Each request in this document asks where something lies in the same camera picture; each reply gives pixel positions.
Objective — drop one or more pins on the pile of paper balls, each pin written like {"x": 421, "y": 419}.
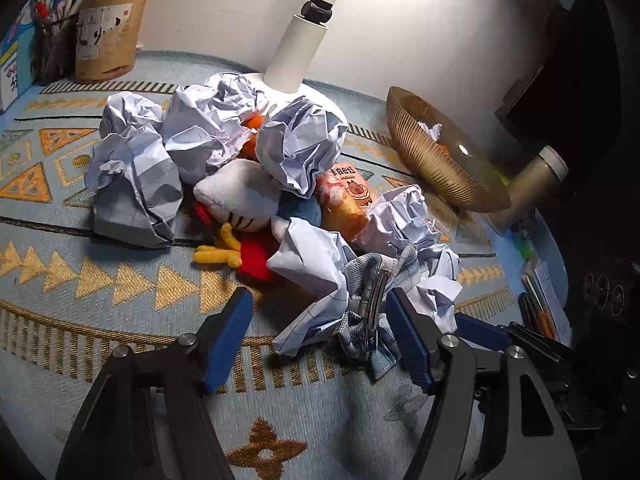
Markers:
{"x": 132, "y": 185}

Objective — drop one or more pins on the green packet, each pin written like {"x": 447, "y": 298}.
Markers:
{"x": 525, "y": 250}

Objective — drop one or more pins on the grey checked cloth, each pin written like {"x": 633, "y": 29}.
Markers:
{"x": 357, "y": 270}

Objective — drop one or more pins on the patterned blue mat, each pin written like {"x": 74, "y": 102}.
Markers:
{"x": 100, "y": 280}

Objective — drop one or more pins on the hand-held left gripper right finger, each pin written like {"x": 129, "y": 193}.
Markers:
{"x": 407, "y": 340}

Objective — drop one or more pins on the blue cover book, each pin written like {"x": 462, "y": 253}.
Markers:
{"x": 15, "y": 55}

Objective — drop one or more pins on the white notepad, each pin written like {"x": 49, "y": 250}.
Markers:
{"x": 542, "y": 280}

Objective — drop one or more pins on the golden ribbed bowl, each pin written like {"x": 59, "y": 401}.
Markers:
{"x": 440, "y": 170}

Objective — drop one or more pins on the orange fruit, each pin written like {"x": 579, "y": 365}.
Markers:
{"x": 253, "y": 125}

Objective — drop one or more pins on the small pink snack box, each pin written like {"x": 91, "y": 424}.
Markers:
{"x": 352, "y": 182}

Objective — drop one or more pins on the white blue plush toy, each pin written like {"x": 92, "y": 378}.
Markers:
{"x": 240, "y": 195}

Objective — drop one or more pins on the white desk lamp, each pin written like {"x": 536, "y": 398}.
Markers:
{"x": 295, "y": 50}

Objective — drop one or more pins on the red wrapped sausage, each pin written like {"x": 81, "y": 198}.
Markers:
{"x": 345, "y": 227}

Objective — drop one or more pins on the bamboo pen holder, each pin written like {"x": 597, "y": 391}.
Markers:
{"x": 110, "y": 35}

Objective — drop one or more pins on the black monitor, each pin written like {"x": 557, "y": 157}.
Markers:
{"x": 545, "y": 85}

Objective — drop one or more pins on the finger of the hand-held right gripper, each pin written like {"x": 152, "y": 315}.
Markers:
{"x": 475, "y": 331}

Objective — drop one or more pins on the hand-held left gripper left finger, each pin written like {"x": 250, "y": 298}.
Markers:
{"x": 227, "y": 340}

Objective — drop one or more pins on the golden thermos bottle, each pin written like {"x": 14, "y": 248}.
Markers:
{"x": 530, "y": 180}

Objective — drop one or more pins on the black mesh pen holder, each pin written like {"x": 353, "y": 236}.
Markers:
{"x": 57, "y": 50}

